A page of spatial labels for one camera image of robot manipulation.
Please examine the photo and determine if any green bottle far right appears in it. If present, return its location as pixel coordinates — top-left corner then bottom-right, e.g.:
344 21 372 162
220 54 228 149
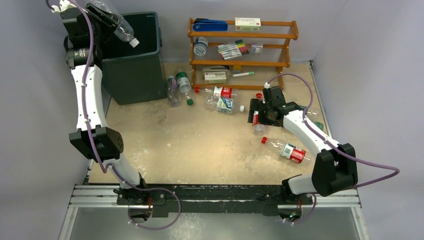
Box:
313 121 324 131

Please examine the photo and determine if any red label bottle lower right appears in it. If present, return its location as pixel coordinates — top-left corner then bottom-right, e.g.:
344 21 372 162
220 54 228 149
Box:
261 136 313 165

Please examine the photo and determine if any white green small box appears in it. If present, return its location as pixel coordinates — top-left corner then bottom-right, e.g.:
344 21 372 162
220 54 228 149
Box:
234 17 262 32

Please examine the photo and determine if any pack of coloured markers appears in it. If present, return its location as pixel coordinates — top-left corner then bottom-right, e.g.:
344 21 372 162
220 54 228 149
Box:
216 39 250 60

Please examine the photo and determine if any small clear jar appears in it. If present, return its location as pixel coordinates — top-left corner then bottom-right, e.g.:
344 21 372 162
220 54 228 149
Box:
250 41 264 54

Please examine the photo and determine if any red label bottle near shelf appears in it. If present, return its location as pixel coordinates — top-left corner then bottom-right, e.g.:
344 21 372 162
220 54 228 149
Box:
194 86 240 99

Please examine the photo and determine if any green label bottle white cap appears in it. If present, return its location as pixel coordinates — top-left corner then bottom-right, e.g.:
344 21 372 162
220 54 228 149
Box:
305 107 322 121

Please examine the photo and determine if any red label bottle lake picture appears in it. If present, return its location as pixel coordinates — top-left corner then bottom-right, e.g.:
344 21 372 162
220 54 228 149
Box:
252 93 267 137

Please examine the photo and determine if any white red box lower shelf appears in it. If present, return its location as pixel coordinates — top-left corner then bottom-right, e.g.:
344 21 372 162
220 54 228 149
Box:
204 71 227 84

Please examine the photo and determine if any clear unlabelled crushed bottle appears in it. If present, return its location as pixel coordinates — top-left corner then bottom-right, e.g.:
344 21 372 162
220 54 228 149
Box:
88 0 140 48

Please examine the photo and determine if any round tape roll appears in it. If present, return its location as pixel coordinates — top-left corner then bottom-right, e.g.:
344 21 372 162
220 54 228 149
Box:
193 36 209 57

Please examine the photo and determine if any dark green plastic bin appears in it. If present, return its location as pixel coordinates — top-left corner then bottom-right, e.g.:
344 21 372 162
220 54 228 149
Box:
101 11 168 105

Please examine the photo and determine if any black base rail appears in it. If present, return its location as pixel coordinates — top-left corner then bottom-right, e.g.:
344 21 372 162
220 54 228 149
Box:
68 177 360 220

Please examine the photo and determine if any green capped white marker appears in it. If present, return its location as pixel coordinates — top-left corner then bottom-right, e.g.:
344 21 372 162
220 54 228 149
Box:
232 71 255 78

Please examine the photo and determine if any blue stapler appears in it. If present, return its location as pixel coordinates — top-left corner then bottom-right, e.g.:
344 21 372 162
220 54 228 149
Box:
192 18 228 32

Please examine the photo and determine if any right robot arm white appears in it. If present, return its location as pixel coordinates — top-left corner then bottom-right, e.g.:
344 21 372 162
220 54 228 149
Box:
248 86 358 204

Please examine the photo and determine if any orange wooden shelf rack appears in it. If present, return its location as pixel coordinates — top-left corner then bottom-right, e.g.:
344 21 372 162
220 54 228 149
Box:
187 18 299 88

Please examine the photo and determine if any small clear bottle purple label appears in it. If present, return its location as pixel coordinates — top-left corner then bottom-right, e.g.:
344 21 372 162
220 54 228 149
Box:
167 75 180 108

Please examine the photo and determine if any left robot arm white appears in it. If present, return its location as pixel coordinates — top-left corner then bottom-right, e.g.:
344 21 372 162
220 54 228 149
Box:
52 0 149 205

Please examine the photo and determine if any green blue label bottle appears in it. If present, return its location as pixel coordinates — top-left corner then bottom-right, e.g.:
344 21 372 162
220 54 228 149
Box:
204 96 245 115

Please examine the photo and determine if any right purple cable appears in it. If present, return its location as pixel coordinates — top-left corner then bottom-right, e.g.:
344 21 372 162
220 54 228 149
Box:
266 73 401 226

